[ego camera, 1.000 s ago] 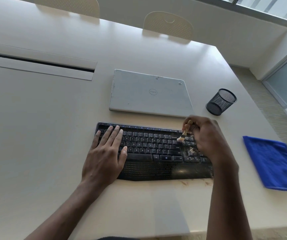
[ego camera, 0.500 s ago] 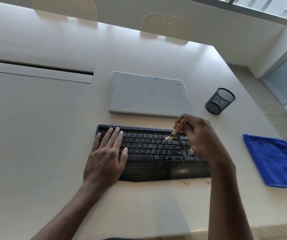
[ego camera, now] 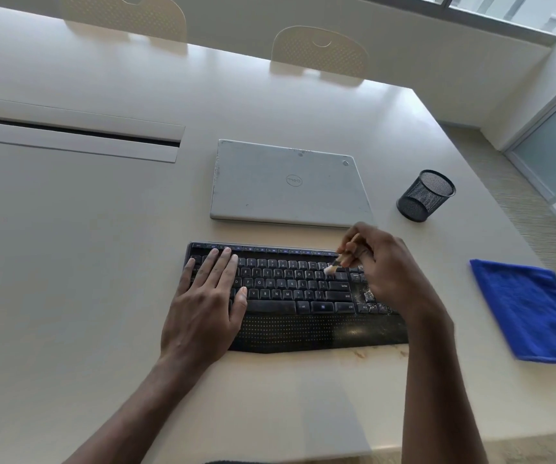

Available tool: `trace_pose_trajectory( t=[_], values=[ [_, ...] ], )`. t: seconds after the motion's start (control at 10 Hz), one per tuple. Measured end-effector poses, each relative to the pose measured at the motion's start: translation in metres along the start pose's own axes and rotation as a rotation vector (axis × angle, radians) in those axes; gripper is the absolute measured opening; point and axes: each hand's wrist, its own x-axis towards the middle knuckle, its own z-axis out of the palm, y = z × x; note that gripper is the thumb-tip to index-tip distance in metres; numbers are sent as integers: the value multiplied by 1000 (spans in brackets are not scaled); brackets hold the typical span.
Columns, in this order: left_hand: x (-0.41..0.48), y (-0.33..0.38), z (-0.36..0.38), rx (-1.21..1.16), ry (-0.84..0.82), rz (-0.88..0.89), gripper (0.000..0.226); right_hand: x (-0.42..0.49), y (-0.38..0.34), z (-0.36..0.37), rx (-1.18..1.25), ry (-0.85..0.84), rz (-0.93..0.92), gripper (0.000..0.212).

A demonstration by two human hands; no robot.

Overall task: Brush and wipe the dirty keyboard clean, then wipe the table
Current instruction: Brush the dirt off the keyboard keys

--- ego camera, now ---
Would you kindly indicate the person's right hand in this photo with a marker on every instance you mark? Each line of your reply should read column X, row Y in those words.
column 389, row 275

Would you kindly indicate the person's left forearm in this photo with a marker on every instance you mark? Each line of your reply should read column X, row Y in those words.
column 123, row 415

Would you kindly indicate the person's right forearm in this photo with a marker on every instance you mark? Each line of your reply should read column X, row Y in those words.
column 442, row 401

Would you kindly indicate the person's black clothing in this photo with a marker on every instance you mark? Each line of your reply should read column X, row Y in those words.
column 258, row 462

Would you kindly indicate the frosted glass door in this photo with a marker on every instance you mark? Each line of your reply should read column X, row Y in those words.
column 554, row 154

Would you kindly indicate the small wooden brush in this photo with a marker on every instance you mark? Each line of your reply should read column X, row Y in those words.
column 348, row 248

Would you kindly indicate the person's left hand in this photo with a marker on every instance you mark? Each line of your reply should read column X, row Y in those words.
column 203, row 314

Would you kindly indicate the silver laptop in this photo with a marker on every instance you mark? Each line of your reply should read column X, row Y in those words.
column 283, row 188

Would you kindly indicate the black keyboard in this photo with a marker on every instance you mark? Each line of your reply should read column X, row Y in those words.
column 297, row 314

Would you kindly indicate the black mesh pen holder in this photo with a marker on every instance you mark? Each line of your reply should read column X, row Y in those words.
column 425, row 197

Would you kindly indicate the grey window frame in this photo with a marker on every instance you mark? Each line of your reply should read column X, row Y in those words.
column 476, row 16

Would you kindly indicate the cream perforated chair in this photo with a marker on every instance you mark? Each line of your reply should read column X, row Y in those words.
column 128, row 14
column 320, row 53

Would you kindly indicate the blue microfibre cloth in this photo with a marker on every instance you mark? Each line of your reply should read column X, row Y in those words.
column 529, row 309

